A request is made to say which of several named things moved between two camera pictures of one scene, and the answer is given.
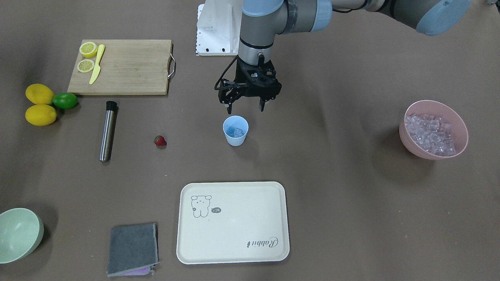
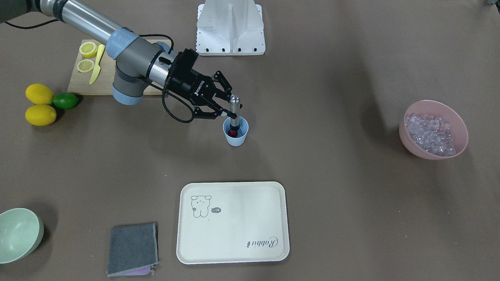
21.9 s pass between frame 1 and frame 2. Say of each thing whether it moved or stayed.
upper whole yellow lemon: stayed
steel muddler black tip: moved
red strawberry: moved
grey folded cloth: stayed
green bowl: stayed
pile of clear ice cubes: stayed
